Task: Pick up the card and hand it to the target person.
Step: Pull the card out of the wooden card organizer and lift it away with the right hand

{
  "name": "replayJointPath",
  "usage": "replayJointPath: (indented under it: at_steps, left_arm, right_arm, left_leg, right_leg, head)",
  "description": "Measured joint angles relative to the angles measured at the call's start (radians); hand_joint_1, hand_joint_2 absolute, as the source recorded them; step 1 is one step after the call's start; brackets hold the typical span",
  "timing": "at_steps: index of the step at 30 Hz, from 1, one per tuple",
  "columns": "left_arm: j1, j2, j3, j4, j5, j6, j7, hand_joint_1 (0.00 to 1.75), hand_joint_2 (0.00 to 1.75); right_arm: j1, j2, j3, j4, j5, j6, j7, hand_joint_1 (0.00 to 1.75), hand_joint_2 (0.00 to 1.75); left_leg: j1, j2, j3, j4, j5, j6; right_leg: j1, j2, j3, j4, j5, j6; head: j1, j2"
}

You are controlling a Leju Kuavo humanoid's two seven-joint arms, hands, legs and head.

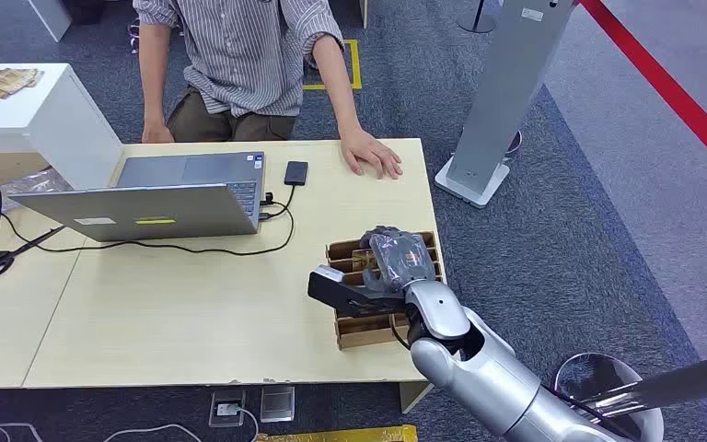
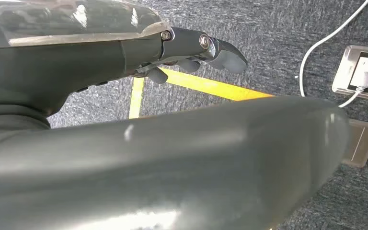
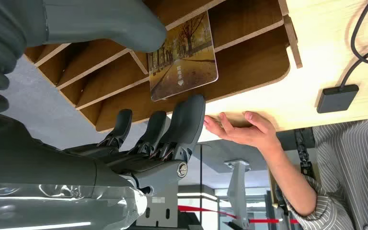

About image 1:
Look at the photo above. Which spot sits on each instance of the person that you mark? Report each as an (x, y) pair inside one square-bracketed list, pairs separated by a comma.
[(244, 55)]

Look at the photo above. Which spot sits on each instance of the person's right forearm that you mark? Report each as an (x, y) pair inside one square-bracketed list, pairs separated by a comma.
[(155, 73)]

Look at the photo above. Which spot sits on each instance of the white furniture panel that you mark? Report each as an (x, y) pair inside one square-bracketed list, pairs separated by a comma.
[(51, 17)]

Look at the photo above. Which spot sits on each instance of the floor power socket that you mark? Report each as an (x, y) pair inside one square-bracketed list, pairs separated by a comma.
[(226, 407)]

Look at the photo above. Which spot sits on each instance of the chrome stanchion base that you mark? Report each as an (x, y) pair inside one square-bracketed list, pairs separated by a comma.
[(591, 375)]

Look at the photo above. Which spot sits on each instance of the black stanchion base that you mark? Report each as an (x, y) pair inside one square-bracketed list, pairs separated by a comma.
[(477, 24)]

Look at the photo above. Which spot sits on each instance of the crumpled brown paper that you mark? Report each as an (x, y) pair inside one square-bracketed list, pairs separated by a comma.
[(9, 81)]

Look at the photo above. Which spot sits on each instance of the clear plastic bag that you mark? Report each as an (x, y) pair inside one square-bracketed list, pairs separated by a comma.
[(30, 182)]

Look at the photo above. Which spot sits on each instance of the grey standing pillar kiosk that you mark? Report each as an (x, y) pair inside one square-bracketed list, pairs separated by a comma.
[(506, 91)]

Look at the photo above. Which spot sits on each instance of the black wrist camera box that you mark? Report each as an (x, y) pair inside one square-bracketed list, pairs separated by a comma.
[(344, 294)]

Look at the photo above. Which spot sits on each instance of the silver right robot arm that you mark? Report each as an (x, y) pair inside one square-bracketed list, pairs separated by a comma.
[(487, 372)]

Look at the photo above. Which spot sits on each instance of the red barrier belt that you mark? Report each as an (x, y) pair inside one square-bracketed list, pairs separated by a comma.
[(670, 91)]

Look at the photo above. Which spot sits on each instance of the cardboard card holder box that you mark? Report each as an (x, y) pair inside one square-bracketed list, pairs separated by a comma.
[(366, 329)]

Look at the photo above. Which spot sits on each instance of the black scissors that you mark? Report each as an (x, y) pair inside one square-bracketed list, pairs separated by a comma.
[(0, 261)]

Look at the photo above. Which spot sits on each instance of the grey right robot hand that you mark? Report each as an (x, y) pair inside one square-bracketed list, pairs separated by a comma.
[(399, 256)]

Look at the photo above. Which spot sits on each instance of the silver grey laptop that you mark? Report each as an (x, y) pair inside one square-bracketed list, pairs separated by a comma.
[(146, 210)]

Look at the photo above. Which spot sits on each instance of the chrome stanchion pole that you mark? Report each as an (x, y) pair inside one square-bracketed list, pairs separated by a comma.
[(683, 381)]

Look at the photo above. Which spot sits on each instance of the person's right hand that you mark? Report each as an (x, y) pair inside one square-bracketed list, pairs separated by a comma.
[(157, 134)]

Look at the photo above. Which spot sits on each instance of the golden brown card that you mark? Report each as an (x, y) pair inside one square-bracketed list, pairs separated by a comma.
[(363, 258)]

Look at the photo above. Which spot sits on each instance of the black external drive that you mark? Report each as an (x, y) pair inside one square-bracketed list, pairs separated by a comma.
[(296, 173)]

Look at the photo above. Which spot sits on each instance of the yellow board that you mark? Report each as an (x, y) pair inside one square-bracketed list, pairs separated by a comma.
[(341, 435)]

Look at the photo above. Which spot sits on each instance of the wooden desk leg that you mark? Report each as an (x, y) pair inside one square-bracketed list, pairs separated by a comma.
[(413, 395)]

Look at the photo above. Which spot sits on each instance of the person's left hand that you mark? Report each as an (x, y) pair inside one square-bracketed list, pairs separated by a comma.
[(370, 154)]

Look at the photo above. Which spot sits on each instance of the person's left forearm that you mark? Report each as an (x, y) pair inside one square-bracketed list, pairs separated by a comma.
[(336, 85)]

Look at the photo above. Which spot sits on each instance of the white cabinet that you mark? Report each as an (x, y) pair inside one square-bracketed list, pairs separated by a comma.
[(54, 122)]

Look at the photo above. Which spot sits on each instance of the metal floor cover plate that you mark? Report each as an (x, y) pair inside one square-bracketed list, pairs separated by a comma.
[(277, 404)]

